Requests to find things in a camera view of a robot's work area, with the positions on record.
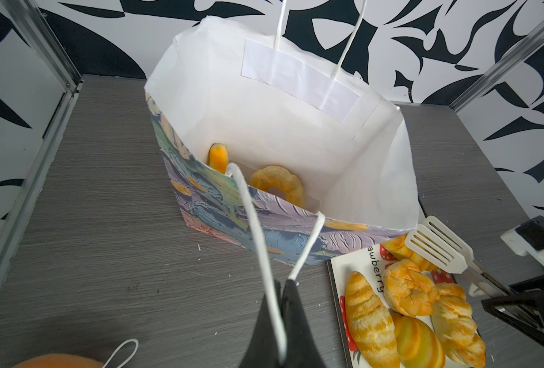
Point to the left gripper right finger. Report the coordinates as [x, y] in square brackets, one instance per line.
[301, 348]

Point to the fake twisted bread roll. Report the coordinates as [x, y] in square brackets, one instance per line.
[455, 327]

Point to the round fake pastry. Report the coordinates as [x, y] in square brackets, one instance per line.
[408, 291]

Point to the orange plush toy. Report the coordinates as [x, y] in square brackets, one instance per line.
[73, 361]

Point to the white strawberry tray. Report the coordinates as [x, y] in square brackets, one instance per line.
[371, 261]

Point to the floral paper gift bag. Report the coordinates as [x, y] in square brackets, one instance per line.
[271, 103]

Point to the long fake croissant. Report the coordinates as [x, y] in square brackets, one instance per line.
[400, 251]

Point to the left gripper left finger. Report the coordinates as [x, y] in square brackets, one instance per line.
[262, 351]

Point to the fake ring donut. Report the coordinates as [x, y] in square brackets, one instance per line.
[282, 179]

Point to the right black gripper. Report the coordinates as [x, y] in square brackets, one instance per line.
[520, 306]

